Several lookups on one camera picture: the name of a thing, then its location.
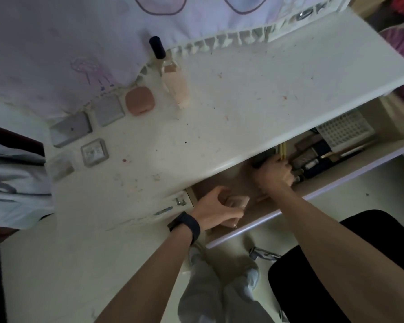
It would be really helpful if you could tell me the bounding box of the white hanging garment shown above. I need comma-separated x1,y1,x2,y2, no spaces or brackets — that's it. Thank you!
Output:
0,137,54,229

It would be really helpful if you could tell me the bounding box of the white dressing table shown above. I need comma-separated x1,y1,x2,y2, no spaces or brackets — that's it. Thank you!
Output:
0,6,404,323

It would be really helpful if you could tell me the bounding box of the person's left hand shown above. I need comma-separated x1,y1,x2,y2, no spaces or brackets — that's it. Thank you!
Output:
190,186,246,231

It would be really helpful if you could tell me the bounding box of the dark red wooden door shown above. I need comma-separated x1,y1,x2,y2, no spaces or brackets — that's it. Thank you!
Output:
0,122,46,323

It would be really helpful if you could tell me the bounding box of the pink rounded compact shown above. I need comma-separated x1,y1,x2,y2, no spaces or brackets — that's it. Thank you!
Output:
125,85,155,117

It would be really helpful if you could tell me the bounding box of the person's right hand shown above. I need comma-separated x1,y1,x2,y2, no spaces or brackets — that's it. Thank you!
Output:
250,154,295,196

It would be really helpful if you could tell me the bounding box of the black smartwatch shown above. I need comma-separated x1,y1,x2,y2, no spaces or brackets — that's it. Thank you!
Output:
167,211,201,246

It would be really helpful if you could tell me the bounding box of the small grey square palette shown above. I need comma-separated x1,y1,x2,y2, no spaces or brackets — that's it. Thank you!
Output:
91,94,126,127

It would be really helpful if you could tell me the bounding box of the person's left forearm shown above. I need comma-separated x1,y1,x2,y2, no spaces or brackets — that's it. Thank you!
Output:
94,228,198,323

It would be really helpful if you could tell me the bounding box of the peach pump bottle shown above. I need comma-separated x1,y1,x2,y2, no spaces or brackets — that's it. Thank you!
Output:
161,60,190,107

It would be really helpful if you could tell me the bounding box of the black office chair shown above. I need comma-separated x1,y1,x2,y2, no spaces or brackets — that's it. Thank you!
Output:
248,209,404,323

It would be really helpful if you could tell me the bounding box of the clear square palette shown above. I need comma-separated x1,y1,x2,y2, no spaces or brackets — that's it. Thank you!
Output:
48,153,76,181

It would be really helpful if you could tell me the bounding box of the silver square palette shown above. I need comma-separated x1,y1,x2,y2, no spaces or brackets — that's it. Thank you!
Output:
80,138,109,169

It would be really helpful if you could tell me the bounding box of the brown blush palette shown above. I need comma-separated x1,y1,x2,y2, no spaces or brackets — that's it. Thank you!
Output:
220,195,251,228

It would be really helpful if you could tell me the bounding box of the foundation bottle black cap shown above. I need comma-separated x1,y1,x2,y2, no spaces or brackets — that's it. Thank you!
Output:
149,36,180,76

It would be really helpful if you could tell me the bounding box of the purple drawer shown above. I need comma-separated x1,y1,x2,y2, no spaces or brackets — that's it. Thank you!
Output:
185,94,404,249

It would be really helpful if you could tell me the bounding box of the false eyelash tray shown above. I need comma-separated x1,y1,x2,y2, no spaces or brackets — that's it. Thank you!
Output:
316,109,376,153

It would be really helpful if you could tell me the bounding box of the large grey square palette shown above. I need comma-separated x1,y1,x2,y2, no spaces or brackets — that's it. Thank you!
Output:
49,111,93,148

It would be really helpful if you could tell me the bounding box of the pink cartoon cloth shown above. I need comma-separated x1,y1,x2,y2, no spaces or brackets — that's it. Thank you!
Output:
0,0,337,120

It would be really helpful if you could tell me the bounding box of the white shoe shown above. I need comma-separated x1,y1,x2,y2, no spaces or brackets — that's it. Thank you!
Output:
242,264,260,290
188,244,206,266

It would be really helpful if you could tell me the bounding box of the person's right forearm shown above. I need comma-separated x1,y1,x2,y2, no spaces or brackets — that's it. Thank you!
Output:
261,184,404,323

